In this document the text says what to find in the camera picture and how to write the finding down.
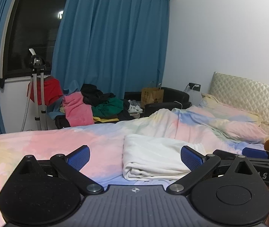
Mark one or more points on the silver garment steamer stand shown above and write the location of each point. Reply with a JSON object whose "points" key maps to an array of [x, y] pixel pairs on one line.
{"points": [[36, 86]]}

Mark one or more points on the dark window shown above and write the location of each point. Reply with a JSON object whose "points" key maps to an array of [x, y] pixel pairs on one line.
{"points": [[33, 24]]}

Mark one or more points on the white garment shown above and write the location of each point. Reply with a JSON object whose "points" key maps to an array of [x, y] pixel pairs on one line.
{"points": [[150, 158]]}

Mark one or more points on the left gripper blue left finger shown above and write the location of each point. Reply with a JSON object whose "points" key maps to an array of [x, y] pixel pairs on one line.
{"points": [[69, 166]]}

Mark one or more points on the red garment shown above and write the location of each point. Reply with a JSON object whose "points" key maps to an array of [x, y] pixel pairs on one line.
{"points": [[52, 91]]}

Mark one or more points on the wall power socket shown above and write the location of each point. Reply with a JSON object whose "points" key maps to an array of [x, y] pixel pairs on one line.
{"points": [[194, 87]]}

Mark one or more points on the green garment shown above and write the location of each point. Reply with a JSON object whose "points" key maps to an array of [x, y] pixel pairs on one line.
{"points": [[109, 108]]}

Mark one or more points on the pastel pillow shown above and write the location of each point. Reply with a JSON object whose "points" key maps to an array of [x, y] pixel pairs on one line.
{"points": [[224, 111]]}

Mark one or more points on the quilted cream headboard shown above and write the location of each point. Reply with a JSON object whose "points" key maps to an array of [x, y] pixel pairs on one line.
{"points": [[242, 93]]}

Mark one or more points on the black sofa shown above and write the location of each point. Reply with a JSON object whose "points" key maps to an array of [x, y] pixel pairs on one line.
{"points": [[173, 99]]}

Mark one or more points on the black garment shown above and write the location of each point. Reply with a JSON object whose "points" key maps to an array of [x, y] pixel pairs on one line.
{"points": [[93, 96]]}

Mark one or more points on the pink garment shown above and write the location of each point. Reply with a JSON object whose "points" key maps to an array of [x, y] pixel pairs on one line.
{"points": [[77, 113]]}

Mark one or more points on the pastel bed duvet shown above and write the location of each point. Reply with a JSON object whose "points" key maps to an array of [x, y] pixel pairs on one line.
{"points": [[105, 141]]}

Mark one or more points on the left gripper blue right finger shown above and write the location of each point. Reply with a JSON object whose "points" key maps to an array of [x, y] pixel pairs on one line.
{"points": [[201, 168]]}

